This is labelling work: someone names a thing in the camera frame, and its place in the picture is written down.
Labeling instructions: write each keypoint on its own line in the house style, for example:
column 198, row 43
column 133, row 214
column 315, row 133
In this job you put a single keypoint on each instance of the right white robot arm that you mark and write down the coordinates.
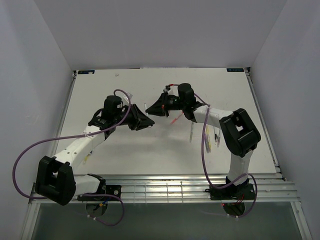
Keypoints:
column 240, row 134

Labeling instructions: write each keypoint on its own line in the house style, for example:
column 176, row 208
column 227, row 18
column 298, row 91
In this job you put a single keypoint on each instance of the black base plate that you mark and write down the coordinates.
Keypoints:
column 107, row 193
column 244, row 192

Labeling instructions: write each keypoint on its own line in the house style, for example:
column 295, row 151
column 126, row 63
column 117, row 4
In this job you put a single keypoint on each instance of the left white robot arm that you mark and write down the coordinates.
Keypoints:
column 55, row 175

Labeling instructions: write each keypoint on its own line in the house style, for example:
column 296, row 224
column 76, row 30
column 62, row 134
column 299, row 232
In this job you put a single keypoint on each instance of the grey silver pen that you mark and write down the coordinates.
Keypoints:
column 191, row 131

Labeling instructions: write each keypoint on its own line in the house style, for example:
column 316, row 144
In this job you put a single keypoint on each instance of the red pen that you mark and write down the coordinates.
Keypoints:
column 176, row 118

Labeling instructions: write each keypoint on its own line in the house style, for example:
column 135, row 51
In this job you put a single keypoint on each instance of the aluminium rail frame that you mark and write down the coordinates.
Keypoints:
column 169, row 189

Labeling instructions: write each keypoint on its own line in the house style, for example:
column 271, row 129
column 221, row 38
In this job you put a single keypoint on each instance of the left blue corner label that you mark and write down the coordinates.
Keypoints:
column 85, row 72

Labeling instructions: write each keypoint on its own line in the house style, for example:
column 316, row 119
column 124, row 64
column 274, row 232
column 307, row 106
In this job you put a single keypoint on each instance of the black tipped pen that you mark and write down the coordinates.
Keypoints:
column 215, row 134

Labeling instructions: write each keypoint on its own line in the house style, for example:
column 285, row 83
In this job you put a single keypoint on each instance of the orange yellow pen cluster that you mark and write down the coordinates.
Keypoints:
column 86, row 159

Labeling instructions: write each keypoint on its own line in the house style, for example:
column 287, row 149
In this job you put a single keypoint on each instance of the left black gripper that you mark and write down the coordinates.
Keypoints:
column 138, row 116

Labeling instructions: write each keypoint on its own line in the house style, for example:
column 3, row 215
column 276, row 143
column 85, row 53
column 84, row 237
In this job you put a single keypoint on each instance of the right blue corner label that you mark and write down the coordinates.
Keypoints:
column 235, row 70

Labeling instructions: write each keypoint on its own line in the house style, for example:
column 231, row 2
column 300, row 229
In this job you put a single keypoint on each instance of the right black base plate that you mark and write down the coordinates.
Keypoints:
column 244, row 192

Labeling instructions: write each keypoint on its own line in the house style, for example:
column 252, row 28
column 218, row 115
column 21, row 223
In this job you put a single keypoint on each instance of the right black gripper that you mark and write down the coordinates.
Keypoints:
column 161, row 107

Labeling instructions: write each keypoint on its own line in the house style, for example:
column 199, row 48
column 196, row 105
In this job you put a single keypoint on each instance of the blue capped white pen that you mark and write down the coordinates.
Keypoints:
column 145, row 109

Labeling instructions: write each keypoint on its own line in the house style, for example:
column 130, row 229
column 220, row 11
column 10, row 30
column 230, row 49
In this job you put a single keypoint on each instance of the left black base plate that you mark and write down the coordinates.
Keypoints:
column 107, row 193

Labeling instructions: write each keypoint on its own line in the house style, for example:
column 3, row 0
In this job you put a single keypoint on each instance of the blue corner label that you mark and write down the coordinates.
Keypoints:
column 85, row 72
column 235, row 70

